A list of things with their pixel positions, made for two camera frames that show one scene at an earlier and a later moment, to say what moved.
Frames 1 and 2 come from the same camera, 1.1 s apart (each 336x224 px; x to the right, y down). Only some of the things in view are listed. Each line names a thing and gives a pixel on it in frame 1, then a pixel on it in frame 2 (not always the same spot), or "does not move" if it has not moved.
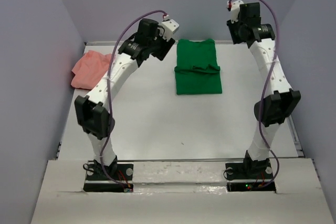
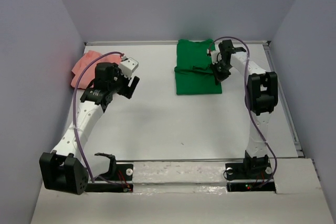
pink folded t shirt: [90, 69] does not move
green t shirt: [197, 71] does not move
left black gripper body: [160, 47] -> [120, 83]
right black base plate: [238, 181] does not move
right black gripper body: [237, 28] -> [221, 69]
